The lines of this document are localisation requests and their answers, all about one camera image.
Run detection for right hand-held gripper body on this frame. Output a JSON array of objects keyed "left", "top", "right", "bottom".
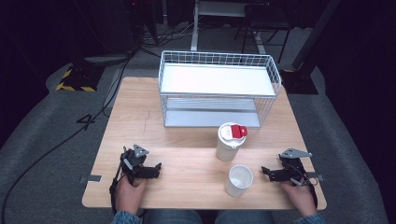
[{"left": 278, "top": 147, "right": 313, "bottom": 188}]

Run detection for black yellow striped base plate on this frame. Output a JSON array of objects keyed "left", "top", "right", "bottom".
[{"left": 55, "top": 63, "right": 106, "bottom": 93}]

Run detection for long black floor cable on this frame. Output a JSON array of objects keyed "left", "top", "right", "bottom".
[{"left": 0, "top": 49, "right": 135, "bottom": 224}]

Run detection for black metal chair frame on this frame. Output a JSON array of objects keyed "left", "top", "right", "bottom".
[{"left": 233, "top": 2, "right": 293, "bottom": 64}]

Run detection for right hand-held gripper black cable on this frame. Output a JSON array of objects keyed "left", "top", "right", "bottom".
[{"left": 292, "top": 163, "right": 319, "bottom": 210}]

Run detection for person's left hand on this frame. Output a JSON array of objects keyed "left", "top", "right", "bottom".
[{"left": 115, "top": 175, "right": 148, "bottom": 216}]

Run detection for grey tape strip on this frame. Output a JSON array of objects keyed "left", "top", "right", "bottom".
[
  {"left": 306, "top": 172, "right": 325, "bottom": 182},
  {"left": 78, "top": 175, "right": 103, "bottom": 184}
]

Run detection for person's right hand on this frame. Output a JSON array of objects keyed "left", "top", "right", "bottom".
[{"left": 281, "top": 180, "right": 318, "bottom": 218}]

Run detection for white wire two-tier rack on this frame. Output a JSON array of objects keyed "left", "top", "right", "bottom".
[{"left": 158, "top": 49, "right": 282, "bottom": 129}]

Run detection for person's legs in jeans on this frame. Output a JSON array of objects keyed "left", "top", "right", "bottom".
[{"left": 144, "top": 209, "right": 276, "bottom": 224}]

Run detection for white paper cup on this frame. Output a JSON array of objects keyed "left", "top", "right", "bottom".
[{"left": 224, "top": 164, "right": 254, "bottom": 198}]

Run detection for white cup with red-tab lid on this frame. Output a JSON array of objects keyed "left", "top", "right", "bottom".
[{"left": 215, "top": 121, "right": 249, "bottom": 162}]

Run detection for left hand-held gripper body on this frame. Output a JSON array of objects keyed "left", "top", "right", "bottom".
[{"left": 120, "top": 144, "right": 150, "bottom": 185}]

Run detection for bundle of floor cables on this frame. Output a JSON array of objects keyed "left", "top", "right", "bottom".
[{"left": 135, "top": 21, "right": 195, "bottom": 49}]

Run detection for black stand with square base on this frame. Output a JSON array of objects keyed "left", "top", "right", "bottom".
[{"left": 279, "top": 0, "right": 343, "bottom": 96}]

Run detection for white metal desk frame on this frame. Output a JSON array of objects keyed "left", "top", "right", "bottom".
[{"left": 190, "top": 0, "right": 269, "bottom": 56}]

